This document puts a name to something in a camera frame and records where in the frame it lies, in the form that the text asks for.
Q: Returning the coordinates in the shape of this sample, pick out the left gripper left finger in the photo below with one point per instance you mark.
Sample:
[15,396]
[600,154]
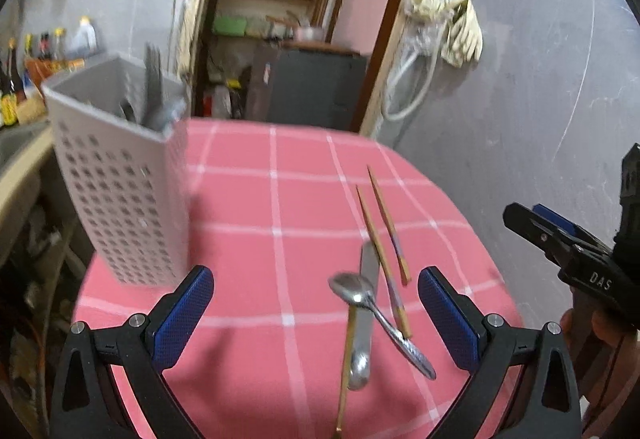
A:
[174,318]

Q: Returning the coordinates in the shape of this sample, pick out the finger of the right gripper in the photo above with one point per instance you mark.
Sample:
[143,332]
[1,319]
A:
[520,220]
[559,228]

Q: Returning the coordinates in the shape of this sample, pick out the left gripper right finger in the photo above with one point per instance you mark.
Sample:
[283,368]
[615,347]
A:
[457,320]

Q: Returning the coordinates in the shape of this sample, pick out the wooden chopstick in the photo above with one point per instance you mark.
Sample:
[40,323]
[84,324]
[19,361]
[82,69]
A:
[398,308]
[389,223]

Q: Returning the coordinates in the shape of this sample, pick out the gold handled utensil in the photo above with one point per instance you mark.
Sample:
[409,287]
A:
[345,369]

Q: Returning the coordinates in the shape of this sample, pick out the steel table knife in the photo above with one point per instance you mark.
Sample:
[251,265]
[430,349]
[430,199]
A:
[360,362]

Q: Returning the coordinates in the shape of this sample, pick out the steel fork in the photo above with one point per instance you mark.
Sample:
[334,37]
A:
[155,83]

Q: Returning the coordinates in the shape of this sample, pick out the person's right hand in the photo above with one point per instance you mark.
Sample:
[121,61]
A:
[605,355]

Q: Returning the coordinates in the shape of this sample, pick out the oval steel spoon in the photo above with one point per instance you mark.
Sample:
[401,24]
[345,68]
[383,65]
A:
[358,292]

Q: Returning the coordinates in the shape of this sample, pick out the pink checked tablecloth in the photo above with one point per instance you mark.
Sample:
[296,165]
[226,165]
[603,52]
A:
[275,213]

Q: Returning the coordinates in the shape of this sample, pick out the white perforated utensil basket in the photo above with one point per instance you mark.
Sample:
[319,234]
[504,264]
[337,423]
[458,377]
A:
[123,160]

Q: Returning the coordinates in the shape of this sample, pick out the cream rubber gloves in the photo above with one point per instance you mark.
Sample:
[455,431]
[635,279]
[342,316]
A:
[462,38]

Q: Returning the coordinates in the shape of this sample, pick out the dark grey cabinet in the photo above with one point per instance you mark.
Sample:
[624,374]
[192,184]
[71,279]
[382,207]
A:
[290,86]

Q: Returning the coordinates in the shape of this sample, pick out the clear plastic bag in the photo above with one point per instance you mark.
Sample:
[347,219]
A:
[426,18]

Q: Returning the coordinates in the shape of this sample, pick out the dark sauce bottle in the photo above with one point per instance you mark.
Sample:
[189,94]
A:
[13,88]

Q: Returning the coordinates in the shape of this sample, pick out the green box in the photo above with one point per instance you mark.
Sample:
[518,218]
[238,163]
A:
[232,26]

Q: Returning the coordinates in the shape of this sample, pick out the pink pot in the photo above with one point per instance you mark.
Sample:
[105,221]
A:
[309,33]

